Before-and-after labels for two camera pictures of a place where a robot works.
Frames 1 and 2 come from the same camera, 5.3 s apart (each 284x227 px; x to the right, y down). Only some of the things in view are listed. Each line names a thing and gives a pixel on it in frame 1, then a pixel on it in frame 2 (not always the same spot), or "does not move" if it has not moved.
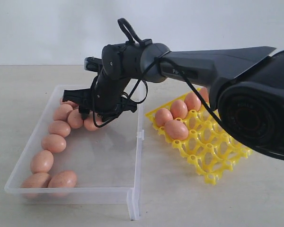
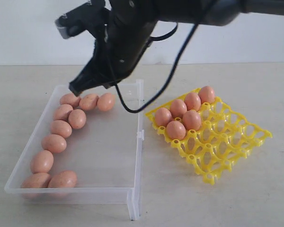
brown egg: (179, 109) does not move
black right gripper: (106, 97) to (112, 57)
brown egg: (161, 116) does not move
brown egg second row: (89, 124) to (191, 120)
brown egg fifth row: (192, 101) does not move
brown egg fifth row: (176, 129) does not move
